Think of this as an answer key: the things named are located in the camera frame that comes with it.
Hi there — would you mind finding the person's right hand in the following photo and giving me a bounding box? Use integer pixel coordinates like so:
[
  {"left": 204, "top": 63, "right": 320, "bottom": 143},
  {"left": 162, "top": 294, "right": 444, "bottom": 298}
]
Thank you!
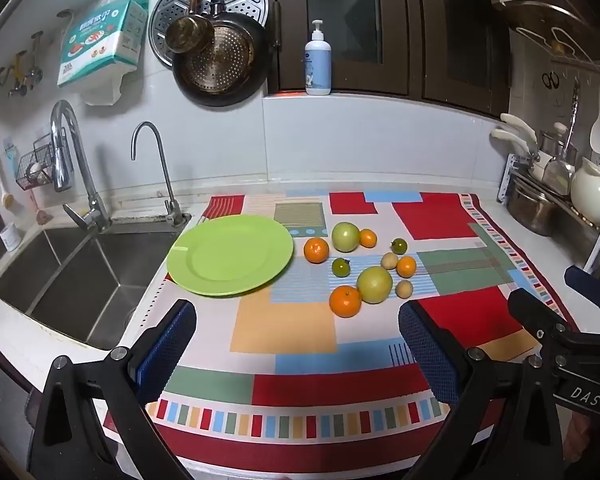
[{"left": 566, "top": 410, "right": 598, "bottom": 466}]

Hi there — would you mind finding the small steel lidded pot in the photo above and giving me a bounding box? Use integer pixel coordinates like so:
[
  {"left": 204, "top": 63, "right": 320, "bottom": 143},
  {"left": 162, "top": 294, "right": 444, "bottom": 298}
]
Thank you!
[{"left": 535, "top": 122, "right": 578, "bottom": 171}]

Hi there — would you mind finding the small white cup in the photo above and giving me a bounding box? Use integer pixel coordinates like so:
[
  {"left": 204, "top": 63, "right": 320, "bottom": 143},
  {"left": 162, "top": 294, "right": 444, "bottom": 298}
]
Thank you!
[{"left": 0, "top": 222, "right": 22, "bottom": 252}]

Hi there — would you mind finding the green plastic plate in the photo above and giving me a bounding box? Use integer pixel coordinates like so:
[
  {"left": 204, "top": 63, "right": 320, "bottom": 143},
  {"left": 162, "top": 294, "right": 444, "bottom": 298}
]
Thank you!
[{"left": 166, "top": 214, "right": 295, "bottom": 297}]

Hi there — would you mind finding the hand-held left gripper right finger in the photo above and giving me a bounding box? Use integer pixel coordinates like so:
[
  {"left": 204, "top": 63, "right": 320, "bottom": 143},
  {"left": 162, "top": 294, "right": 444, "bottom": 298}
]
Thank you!
[{"left": 398, "top": 302, "right": 566, "bottom": 480}]

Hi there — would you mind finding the colourful patterned table cloth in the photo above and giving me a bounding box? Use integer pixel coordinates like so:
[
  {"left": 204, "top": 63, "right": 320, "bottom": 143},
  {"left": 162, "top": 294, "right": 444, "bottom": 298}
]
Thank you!
[{"left": 102, "top": 190, "right": 588, "bottom": 461}]

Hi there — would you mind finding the white pump soap bottle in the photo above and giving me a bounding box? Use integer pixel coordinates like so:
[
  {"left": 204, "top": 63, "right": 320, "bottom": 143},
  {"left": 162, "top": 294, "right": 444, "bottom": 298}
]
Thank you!
[{"left": 304, "top": 19, "right": 332, "bottom": 96}]

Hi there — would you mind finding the large green apple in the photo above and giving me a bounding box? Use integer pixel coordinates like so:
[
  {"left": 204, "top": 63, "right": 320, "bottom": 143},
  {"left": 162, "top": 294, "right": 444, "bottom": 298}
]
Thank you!
[{"left": 331, "top": 221, "right": 361, "bottom": 253}]

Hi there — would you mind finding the white ceramic jug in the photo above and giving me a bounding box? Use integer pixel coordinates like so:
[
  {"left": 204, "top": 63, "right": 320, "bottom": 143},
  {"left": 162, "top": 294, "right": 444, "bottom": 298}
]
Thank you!
[{"left": 570, "top": 157, "right": 600, "bottom": 227}]

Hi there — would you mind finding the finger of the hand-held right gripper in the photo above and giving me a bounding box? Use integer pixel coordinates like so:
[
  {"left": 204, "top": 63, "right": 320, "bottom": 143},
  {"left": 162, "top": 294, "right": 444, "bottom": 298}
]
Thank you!
[
  {"left": 564, "top": 266, "right": 600, "bottom": 313},
  {"left": 507, "top": 288, "right": 581, "bottom": 361}
]

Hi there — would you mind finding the large chrome faucet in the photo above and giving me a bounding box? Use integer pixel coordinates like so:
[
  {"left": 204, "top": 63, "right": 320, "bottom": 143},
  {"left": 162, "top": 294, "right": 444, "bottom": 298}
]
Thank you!
[{"left": 50, "top": 100, "right": 113, "bottom": 233}]

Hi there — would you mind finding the wooden handled dish brush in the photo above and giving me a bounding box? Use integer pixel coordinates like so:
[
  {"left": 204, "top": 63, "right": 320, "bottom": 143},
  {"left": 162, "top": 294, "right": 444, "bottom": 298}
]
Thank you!
[{"left": 0, "top": 152, "right": 18, "bottom": 208}]

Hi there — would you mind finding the wire sink basket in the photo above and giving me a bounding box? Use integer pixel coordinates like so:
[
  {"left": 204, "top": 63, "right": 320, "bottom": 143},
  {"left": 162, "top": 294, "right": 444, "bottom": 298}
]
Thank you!
[{"left": 16, "top": 132, "right": 76, "bottom": 192}]

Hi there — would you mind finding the stainless steel sink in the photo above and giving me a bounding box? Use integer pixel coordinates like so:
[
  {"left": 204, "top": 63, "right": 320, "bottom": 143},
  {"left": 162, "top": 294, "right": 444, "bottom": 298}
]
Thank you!
[{"left": 0, "top": 220, "right": 191, "bottom": 351}]

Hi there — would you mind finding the white handled knife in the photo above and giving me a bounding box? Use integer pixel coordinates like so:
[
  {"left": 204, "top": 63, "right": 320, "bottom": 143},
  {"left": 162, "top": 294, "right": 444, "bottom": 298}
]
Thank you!
[
  {"left": 490, "top": 129, "right": 536, "bottom": 156},
  {"left": 500, "top": 112, "right": 538, "bottom": 143}
]

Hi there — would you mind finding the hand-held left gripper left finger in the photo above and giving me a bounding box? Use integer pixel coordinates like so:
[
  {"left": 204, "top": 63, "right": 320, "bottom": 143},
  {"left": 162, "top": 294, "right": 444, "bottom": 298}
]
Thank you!
[{"left": 27, "top": 299, "right": 197, "bottom": 480}]

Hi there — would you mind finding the teal white paper towel pack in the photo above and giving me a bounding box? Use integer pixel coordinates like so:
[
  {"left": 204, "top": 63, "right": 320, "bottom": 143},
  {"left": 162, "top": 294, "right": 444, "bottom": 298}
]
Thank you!
[{"left": 56, "top": 0, "right": 149, "bottom": 107}]

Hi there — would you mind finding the steel spatula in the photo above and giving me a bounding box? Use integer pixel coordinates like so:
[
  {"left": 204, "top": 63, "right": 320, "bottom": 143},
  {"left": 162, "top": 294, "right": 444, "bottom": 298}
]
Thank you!
[{"left": 542, "top": 77, "right": 581, "bottom": 196}]

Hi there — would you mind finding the metal dish rack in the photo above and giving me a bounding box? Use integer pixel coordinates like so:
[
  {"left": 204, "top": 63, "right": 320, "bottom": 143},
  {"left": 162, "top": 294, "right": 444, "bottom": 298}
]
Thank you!
[{"left": 497, "top": 152, "right": 600, "bottom": 281}]

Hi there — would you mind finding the yellow-green round fruit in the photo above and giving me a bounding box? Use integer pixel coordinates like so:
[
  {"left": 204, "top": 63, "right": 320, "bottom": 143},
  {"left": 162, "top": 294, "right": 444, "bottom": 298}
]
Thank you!
[{"left": 356, "top": 266, "right": 394, "bottom": 305}]

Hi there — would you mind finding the black frying pan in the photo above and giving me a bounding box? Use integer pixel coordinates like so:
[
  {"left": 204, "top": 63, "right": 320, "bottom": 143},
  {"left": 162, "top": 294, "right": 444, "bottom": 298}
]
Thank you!
[{"left": 172, "top": 0, "right": 270, "bottom": 107}]

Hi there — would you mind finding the large steel pot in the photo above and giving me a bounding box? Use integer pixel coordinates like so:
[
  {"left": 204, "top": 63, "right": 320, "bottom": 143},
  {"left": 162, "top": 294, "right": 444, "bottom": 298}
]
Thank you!
[{"left": 507, "top": 180, "right": 563, "bottom": 237}]

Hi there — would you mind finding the slim gooseneck faucet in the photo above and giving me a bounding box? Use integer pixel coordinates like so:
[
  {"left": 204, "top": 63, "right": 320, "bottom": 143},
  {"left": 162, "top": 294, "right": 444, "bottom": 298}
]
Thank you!
[{"left": 131, "top": 121, "right": 192, "bottom": 228}]

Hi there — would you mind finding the yellow wall hook rack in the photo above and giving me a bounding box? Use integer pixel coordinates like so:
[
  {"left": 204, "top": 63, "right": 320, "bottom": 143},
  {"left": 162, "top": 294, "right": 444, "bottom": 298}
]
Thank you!
[{"left": 0, "top": 31, "right": 45, "bottom": 98}]

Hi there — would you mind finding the white rice paddle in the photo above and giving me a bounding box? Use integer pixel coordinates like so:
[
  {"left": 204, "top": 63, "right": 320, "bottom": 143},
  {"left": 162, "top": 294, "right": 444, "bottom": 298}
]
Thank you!
[{"left": 589, "top": 85, "right": 600, "bottom": 155}]

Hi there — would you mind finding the small brass pot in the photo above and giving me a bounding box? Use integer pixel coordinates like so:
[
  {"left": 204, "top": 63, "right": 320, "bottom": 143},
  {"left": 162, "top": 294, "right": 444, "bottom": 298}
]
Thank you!
[{"left": 164, "top": 0, "right": 216, "bottom": 55}]

